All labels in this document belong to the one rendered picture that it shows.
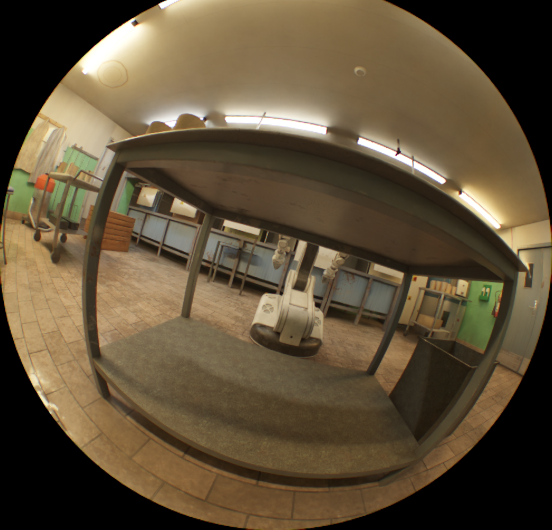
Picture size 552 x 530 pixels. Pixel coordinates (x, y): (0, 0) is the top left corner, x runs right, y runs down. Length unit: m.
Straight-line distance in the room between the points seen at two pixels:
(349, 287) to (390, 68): 2.87
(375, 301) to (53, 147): 6.46
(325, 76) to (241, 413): 2.36
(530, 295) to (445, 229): 3.92
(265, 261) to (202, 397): 2.43
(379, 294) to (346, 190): 2.93
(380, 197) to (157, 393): 0.68
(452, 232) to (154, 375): 0.81
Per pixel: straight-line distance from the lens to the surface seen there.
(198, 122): 0.47
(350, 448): 0.65
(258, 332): 1.24
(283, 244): 1.29
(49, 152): 4.42
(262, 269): 2.81
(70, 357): 1.06
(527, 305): 4.17
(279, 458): 0.55
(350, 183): 0.25
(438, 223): 0.31
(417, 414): 1.07
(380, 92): 2.10
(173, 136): 0.36
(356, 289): 2.95
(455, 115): 2.29
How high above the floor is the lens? 0.69
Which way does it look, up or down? 1 degrees up
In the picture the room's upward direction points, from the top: 17 degrees clockwise
